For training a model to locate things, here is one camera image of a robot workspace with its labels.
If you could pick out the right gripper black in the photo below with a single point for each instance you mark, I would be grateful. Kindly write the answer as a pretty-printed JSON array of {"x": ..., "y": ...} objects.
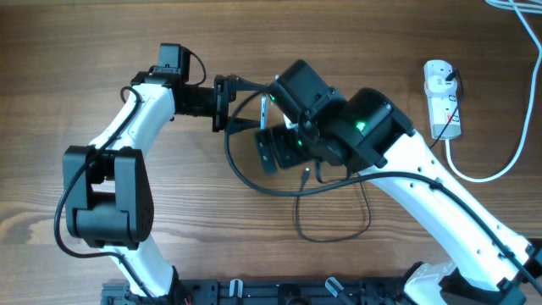
[{"x": 287, "y": 154}]

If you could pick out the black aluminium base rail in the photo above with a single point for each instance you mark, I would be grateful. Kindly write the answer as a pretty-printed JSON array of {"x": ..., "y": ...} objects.
[{"x": 378, "y": 291}]

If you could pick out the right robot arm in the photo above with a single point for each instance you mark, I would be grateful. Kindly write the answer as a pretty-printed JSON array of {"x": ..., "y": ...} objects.
[{"x": 370, "y": 136}]

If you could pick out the white USB charger adapter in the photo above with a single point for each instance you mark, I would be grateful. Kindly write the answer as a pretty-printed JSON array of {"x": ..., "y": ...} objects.
[{"x": 436, "y": 85}]

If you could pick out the white power strip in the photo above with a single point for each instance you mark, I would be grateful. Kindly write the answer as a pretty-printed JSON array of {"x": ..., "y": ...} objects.
[{"x": 444, "y": 119}]

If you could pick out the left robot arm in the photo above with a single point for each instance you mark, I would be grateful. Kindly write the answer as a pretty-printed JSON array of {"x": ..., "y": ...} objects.
[{"x": 107, "y": 209}]

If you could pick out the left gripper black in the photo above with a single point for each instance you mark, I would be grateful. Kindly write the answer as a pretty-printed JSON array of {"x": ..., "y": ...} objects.
[{"x": 220, "y": 103}]

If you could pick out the teal Galaxy smartphone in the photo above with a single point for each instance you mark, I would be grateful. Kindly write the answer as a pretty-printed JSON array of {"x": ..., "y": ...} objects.
[{"x": 264, "y": 112}]

